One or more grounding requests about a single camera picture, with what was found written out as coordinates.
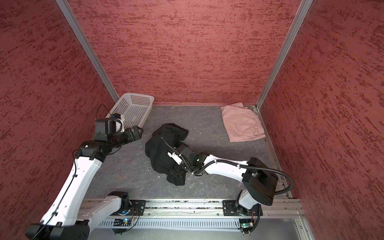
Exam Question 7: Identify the black shorts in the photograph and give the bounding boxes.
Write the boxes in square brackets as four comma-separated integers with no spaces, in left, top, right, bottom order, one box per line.
[145,123,189,186]

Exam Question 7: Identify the pink shorts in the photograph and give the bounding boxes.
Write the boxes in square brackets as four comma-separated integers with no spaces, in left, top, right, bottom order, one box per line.
[221,102,266,143]

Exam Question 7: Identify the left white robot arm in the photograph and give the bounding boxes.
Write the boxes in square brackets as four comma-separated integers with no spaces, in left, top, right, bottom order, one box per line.
[25,126,144,240]

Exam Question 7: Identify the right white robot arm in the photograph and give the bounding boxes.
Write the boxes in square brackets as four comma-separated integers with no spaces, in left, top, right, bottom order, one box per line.
[167,145,279,216]

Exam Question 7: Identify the white plastic laundry basket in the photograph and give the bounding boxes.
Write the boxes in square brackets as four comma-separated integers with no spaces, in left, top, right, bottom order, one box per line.
[110,93,155,130]

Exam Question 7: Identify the left circuit board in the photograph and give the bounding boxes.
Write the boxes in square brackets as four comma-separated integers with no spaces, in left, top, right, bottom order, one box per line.
[113,219,132,228]

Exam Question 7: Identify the circuit board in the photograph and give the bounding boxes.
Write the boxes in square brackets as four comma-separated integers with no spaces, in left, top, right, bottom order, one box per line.
[239,219,255,233]
[113,219,132,228]

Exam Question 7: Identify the right circuit board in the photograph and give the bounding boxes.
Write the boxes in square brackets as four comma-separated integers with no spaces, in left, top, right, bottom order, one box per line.
[239,219,255,233]

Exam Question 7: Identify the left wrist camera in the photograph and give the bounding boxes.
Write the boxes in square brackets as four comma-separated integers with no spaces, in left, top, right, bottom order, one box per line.
[93,114,125,142]

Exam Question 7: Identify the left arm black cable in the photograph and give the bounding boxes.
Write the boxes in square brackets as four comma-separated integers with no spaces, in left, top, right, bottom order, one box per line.
[29,103,121,240]

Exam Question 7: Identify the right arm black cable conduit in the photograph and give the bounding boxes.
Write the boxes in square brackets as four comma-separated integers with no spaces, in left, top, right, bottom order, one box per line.
[160,136,295,233]

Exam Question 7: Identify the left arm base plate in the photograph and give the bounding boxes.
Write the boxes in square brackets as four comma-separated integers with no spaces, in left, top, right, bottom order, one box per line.
[117,200,147,217]

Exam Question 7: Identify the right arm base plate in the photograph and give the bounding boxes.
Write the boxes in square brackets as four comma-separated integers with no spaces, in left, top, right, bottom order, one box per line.
[222,200,263,217]

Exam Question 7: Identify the white slotted cable duct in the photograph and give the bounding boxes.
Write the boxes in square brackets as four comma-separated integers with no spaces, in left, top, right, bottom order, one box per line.
[97,218,240,230]

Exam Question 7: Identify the left aluminium corner post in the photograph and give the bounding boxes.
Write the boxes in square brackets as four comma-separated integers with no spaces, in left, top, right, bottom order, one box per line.
[55,0,120,102]

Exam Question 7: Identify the aluminium corner post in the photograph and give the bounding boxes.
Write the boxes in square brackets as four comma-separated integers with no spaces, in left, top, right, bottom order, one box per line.
[55,0,120,102]
[256,0,313,112]

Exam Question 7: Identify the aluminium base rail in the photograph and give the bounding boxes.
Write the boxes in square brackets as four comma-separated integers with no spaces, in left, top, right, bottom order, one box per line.
[142,199,306,219]

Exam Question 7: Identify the right aluminium corner post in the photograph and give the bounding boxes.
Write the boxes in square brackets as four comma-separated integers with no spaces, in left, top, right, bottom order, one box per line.
[256,0,313,112]

